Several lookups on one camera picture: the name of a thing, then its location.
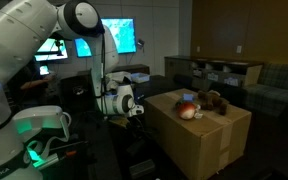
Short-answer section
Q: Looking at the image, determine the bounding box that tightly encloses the white terry towel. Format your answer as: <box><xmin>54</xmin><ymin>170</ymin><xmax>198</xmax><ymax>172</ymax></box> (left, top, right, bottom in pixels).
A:
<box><xmin>106</xmin><ymin>71</ymin><xmax>131</xmax><ymax>90</ymax></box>

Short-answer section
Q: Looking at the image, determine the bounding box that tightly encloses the brown plush toy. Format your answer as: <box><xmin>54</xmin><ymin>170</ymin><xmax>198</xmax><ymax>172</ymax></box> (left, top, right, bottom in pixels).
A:
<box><xmin>198</xmin><ymin>90</ymin><xmax>229</xmax><ymax>115</ymax></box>

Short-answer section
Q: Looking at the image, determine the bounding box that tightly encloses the black block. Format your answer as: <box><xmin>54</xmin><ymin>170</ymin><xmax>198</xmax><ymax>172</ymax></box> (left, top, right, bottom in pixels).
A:
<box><xmin>129</xmin><ymin>159</ymin><xmax>155</xmax><ymax>179</ymax></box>

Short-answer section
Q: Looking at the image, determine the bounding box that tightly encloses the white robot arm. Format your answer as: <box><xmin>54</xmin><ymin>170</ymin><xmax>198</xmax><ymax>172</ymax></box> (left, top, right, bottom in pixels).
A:
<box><xmin>0</xmin><ymin>0</ymin><xmax>144</xmax><ymax>180</ymax></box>

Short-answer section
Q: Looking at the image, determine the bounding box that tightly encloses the cardboard box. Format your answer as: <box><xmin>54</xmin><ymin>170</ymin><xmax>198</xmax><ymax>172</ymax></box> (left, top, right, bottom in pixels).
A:
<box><xmin>144</xmin><ymin>89</ymin><xmax>252</xmax><ymax>180</ymax></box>

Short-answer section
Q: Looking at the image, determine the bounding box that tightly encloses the wooden shelf cabinet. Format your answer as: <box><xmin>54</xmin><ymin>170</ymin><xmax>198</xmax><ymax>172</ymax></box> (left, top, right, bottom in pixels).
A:
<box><xmin>165</xmin><ymin>55</ymin><xmax>264</xmax><ymax>90</ymax></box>

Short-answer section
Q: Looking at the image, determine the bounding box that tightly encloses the plaid green sofa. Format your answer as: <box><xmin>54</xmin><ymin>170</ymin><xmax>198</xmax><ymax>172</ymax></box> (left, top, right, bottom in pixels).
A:
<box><xmin>246</xmin><ymin>63</ymin><xmax>288</xmax><ymax>116</ymax></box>

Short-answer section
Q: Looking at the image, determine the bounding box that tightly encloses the wall monitor right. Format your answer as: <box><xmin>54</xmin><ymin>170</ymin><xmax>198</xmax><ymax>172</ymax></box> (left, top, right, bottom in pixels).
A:
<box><xmin>74</xmin><ymin>18</ymin><xmax>136</xmax><ymax>58</ymax></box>

